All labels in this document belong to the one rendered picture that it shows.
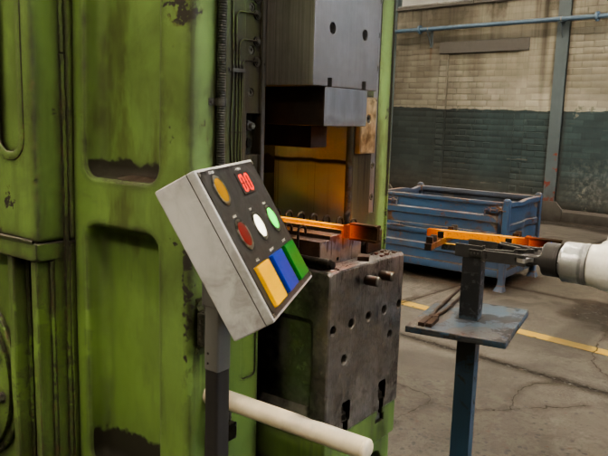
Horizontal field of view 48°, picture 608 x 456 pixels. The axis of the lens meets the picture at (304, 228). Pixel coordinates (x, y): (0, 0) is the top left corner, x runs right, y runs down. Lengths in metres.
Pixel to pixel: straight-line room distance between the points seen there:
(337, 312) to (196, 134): 0.56
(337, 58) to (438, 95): 8.86
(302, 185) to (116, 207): 0.67
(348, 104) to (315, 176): 0.42
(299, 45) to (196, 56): 0.27
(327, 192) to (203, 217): 1.04
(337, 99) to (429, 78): 8.95
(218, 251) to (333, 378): 0.74
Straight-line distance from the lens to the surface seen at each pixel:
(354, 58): 1.80
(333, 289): 1.69
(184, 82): 1.56
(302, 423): 1.54
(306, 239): 1.76
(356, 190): 2.10
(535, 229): 6.08
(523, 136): 9.88
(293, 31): 1.70
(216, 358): 1.34
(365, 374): 1.92
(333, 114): 1.72
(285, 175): 2.21
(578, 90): 9.61
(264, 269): 1.16
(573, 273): 1.55
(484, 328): 2.15
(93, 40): 1.86
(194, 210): 1.12
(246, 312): 1.13
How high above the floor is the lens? 1.29
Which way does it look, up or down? 9 degrees down
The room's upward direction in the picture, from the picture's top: 2 degrees clockwise
